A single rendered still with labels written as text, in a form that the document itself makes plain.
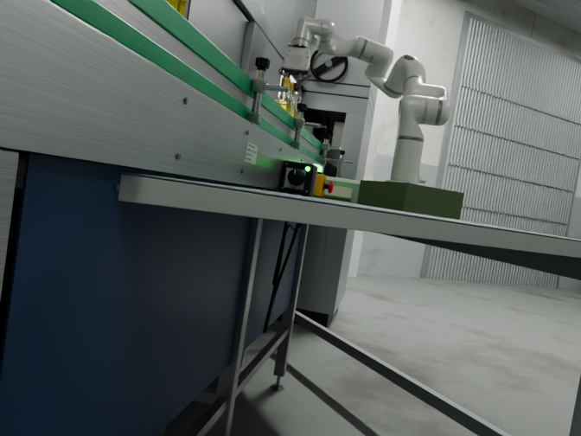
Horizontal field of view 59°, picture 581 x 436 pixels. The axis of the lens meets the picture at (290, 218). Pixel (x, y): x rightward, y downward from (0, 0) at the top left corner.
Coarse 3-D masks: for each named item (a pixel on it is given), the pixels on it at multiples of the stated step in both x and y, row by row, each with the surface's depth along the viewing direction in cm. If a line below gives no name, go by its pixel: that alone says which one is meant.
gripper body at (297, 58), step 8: (288, 48) 201; (296, 48) 200; (304, 48) 200; (288, 56) 200; (296, 56) 199; (304, 56) 199; (288, 64) 199; (296, 64) 198; (304, 64) 198; (296, 72) 200; (304, 72) 202
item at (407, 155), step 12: (396, 144) 179; (408, 144) 176; (420, 144) 177; (396, 156) 178; (408, 156) 176; (420, 156) 178; (396, 168) 178; (408, 168) 176; (396, 180) 177; (408, 180) 176; (420, 180) 182
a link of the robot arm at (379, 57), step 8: (368, 40) 204; (368, 48) 203; (376, 48) 203; (384, 48) 204; (368, 56) 204; (376, 56) 204; (384, 56) 204; (392, 56) 205; (368, 64) 210; (376, 64) 206; (384, 64) 206; (368, 72) 210; (376, 72) 208; (384, 72) 208; (376, 80) 208; (384, 80) 209; (384, 88) 206; (392, 96) 205; (400, 96) 206
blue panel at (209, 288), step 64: (64, 192) 50; (64, 256) 52; (128, 256) 65; (192, 256) 87; (0, 320) 69; (64, 320) 54; (128, 320) 68; (192, 320) 92; (256, 320) 142; (0, 384) 46; (64, 384) 56; (128, 384) 71; (192, 384) 97
